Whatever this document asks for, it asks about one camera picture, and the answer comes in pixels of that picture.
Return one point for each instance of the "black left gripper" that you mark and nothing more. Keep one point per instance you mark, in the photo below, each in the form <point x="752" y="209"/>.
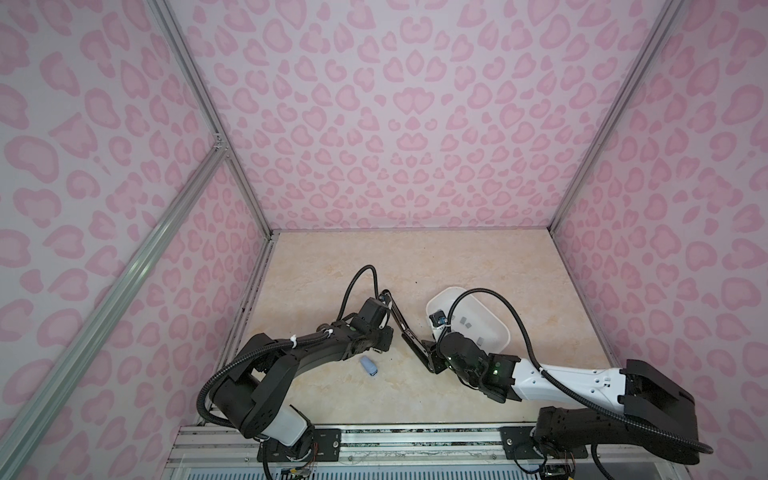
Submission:
<point x="388" y="335"/>

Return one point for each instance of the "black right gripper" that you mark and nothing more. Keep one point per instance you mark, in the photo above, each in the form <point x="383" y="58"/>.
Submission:
<point x="433" y="350"/>

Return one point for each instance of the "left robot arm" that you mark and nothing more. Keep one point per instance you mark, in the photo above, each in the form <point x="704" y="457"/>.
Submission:
<point x="248" y="394"/>

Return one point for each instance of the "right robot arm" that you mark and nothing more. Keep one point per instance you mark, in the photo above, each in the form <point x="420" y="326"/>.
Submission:
<point x="634" y="405"/>

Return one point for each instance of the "blue small stapler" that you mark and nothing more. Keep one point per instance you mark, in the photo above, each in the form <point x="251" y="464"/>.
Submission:
<point x="369" y="366"/>

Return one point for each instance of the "white plastic tray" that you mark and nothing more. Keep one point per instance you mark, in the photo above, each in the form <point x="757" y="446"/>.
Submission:
<point x="497" y="335"/>

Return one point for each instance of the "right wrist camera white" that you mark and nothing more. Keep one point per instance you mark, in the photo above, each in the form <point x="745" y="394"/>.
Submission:
<point x="438" y="320"/>

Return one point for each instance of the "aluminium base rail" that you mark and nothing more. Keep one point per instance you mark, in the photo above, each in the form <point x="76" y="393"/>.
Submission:
<point x="408" y="451"/>

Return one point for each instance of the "aluminium diagonal frame bar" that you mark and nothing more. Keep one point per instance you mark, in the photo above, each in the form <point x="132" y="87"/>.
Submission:
<point x="36" y="417"/>

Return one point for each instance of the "aluminium frame corner post left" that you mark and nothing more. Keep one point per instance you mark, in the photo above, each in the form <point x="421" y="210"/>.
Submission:
<point x="168" y="23"/>

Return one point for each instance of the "aluminium frame corner post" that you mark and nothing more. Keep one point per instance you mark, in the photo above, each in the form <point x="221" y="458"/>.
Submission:
<point x="168" y="23"/>
<point x="671" y="13"/>

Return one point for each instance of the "aluminium frame corner post right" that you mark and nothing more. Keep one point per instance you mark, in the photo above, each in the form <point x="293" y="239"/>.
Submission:
<point x="671" y="13"/>

